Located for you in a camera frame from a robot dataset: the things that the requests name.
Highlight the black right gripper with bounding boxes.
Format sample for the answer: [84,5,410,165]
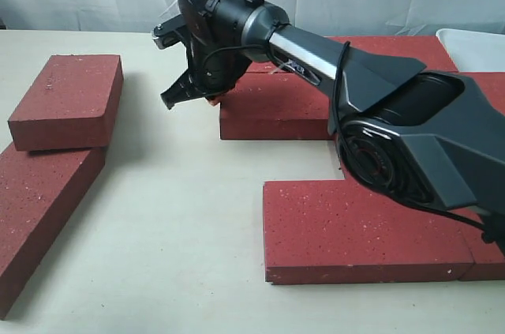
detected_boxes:
[160,24,253,110]

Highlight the red brick with groove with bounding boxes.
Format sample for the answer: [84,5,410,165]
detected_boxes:
[219,73,331,141]

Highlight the red brick with white specks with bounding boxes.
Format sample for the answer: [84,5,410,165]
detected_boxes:
[8,54,124,152]

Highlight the long red brick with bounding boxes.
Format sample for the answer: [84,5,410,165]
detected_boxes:
[1,144,106,319]

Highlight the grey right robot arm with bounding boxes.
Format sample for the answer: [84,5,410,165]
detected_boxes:
[152,0,504,246]

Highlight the back left red brick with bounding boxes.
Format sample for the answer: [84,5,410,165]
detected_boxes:
[247,62,276,73]

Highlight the front large red brick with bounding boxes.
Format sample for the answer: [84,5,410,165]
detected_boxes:
[263,180,474,285]

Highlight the back right red brick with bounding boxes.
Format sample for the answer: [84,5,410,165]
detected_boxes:
[328,36,458,73]

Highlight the second row right brick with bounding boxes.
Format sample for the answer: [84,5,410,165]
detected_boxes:
[460,72,505,113]

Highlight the front right red brick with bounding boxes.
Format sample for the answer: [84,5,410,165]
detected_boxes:
[459,223,504,282]

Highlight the white plastic tray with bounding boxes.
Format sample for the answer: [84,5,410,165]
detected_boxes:
[436,28,505,73]

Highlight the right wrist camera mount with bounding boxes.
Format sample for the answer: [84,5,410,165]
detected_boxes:
[151,14,185,50]

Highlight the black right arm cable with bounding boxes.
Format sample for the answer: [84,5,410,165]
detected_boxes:
[199,0,490,244]

